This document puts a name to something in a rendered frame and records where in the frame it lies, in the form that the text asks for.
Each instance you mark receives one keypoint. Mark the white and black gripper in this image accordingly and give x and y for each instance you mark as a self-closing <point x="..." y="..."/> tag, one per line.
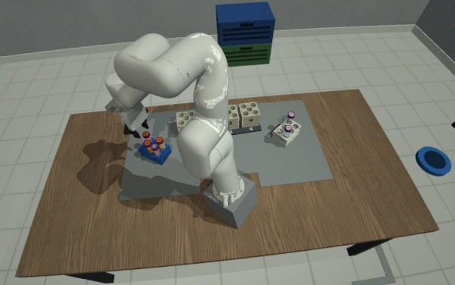
<point x="133" y="119"/>

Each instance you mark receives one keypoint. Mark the grey bench mat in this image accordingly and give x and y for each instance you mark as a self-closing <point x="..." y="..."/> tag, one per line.
<point x="302" y="160"/>

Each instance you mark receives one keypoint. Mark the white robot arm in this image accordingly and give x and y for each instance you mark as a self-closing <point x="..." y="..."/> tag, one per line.
<point x="205" y="139"/>

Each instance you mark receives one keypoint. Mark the blue tube rack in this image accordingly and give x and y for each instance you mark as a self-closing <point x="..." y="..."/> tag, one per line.
<point x="161" y="158"/>

